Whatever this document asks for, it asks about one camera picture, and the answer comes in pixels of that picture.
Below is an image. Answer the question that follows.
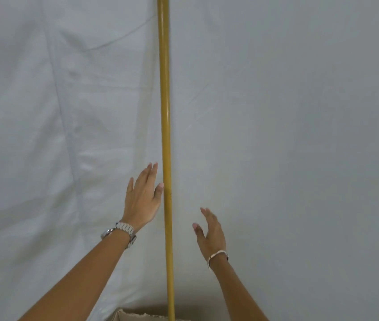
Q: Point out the person's right hand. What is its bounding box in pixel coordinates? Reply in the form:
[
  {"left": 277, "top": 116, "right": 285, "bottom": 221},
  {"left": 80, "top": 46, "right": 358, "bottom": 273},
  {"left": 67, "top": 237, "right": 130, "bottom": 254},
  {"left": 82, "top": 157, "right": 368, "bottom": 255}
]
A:
[{"left": 192, "top": 207, "right": 229, "bottom": 261}]

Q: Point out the person's left hand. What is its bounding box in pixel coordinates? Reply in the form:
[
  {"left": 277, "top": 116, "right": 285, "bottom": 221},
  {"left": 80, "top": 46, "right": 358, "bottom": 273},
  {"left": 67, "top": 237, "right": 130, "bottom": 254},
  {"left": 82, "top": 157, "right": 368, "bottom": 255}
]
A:
[{"left": 121, "top": 162, "right": 165, "bottom": 232}]

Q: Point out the person's left forearm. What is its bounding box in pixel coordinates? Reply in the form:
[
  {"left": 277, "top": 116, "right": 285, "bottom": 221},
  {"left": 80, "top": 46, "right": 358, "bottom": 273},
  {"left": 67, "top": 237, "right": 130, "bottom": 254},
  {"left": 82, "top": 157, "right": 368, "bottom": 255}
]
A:
[{"left": 18, "top": 228, "right": 132, "bottom": 321}]

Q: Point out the person's right forearm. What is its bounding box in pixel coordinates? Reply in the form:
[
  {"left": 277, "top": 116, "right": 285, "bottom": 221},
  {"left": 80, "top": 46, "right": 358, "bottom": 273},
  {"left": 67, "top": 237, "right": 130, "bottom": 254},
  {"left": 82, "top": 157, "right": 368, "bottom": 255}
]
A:
[{"left": 209, "top": 255, "right": 269, "bottom": 321}]

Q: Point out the silver metal wristwatch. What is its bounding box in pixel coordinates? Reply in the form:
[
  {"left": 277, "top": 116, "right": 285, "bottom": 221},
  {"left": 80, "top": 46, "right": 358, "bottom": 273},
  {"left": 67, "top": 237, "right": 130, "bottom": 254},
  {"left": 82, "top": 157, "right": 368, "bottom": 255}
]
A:
[{"left": 100, "top": 222, "right": 138, "bottom": 250}]

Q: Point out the yellow wooden pole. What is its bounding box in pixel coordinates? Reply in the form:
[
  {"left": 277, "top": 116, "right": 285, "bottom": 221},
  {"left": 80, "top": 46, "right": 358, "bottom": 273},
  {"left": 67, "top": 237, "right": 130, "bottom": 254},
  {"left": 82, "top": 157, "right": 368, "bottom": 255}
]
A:
[{"left": 157, "top": 0, "right": 176, "bottom": 321}]

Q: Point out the brown cardboard box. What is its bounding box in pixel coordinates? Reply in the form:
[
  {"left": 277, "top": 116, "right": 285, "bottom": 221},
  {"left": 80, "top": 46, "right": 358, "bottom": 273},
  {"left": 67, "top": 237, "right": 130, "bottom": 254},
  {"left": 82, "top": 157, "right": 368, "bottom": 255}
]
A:
[{"left": 111, "top": 307, "right": 191, "bottom": 321}]

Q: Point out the white fabric sheet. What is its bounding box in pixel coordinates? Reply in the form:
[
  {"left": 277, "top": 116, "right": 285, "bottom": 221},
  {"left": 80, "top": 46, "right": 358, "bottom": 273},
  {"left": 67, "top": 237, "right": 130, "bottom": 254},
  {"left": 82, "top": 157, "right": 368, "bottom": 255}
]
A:
[{"left": 0, "top": 0, "right": 379, "bottom": 321}]

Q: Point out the thin white bracelet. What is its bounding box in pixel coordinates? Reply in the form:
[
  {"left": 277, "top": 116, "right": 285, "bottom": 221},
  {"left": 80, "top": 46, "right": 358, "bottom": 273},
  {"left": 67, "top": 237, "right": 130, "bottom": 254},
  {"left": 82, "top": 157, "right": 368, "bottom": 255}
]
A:
[{"left": 207, "top": 250, "right": 229, "bottom": 271}]

